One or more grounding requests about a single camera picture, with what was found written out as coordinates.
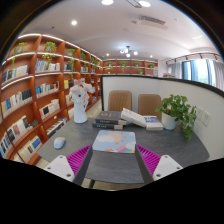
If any far orange wall shelf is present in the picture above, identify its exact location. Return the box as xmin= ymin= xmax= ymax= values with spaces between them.
xmin=102 ymin=59 xmax=158 ymax=76

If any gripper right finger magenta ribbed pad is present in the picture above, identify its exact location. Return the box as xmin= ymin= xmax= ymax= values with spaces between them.
xmin=135 ymin=144 xmax=184 ymax=182

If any left tan chair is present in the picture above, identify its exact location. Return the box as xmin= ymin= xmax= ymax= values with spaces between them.
xmin=108 ymin=90 xmax=132 ymax=112

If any flat white blue book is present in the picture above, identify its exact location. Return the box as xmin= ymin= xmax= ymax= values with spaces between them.
xmin=144 ymin=116 xmax=163 ymax=131

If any right tan chair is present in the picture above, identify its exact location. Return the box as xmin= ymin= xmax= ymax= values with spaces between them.
xmin=138 ymin=94 xmax=162 ymax=119

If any white vase with flowers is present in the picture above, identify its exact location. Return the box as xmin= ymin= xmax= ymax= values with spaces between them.
xmin=69 ymin=79 xmax=94 ymax=124

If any ceiling lamp cluster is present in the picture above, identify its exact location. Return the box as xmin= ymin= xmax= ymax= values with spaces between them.
xmin=120 ymin=46 xmax=138 ymax=58

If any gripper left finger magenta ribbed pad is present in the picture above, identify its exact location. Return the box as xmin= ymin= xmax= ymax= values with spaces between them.
xmin=43 ymin=144 xmax=92 ymax=183

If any colourful pastel mouse pad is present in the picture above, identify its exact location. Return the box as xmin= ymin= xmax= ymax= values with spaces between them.
xmin=92 ymin=130 xmax=136 ymax=154

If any lower dark hardcover book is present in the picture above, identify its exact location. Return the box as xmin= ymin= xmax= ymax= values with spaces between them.
xmin=92 ymin=123 xmax=123 ymax=130

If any upper dark hardcover book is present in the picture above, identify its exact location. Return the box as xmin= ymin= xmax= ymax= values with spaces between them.
xmin=95 ymin=111 xmax=126 ymax=125

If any leaning white book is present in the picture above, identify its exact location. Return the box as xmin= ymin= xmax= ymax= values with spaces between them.
xmin=121 ymin=108 xmax=146 ymax=128

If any white wall socket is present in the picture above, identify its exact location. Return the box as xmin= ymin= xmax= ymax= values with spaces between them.
xmin=202 ymin=112 xmax=211 ymax=126

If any white partition panel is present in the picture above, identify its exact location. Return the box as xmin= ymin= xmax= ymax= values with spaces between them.
xmin=101 ymin=75 xmax=224 ymax=161

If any white computer mouse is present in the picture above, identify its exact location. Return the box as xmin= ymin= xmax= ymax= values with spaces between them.
xmin=54 ymin=137 xmax=66 ymax=149

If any dark hardcover book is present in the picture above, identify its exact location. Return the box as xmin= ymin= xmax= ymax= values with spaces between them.
xmin=95 ymin=111 xmax=126 ymax=125
xmin=92 ymin=123 xmax=123 ymax=130

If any ceiling air conditioner vent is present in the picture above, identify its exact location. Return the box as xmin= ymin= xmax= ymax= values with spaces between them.
xmin=139 ymin=15 xmax=167 ymax=29

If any window with curtains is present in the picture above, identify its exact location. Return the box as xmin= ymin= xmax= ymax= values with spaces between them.
xmin=167 ymin=59 xmax=224 ymax=91

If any tan chair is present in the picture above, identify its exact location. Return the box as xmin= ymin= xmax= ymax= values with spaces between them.
xmin=108 ymin=90 xmax=132 ymax=112
xmin=138 ymin=94 xmax=162 ymax=119

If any green plant in white pot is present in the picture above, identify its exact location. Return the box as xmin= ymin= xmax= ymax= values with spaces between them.
xmin=156 ymin=94 xmax=196 ymax=141

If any large orange wooden bookshelf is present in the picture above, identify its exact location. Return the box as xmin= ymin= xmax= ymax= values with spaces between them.
xmin=0 ymin=33 xmax=103 ymax=165

